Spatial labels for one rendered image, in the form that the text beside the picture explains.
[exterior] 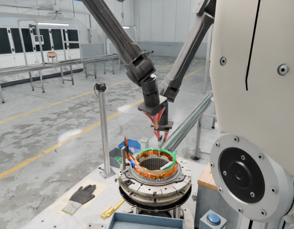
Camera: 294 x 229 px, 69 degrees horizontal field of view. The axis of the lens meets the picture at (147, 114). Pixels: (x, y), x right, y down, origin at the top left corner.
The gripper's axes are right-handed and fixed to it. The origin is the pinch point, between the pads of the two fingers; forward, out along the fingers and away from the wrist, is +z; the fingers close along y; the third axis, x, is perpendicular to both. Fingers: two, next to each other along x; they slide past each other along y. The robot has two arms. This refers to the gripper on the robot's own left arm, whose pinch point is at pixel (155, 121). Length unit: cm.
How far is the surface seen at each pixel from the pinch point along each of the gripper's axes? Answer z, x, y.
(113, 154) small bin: 63, -58, -5
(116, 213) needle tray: 17.8, 5.3, 31.8
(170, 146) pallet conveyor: 81, -39, -48
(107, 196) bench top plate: 54, -28, 22
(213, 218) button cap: 24.5, 31.1, 9.8
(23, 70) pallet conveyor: 152, -585, -95
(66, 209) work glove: 47, -35, 42
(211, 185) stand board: 28.2, 23.1, -3.6
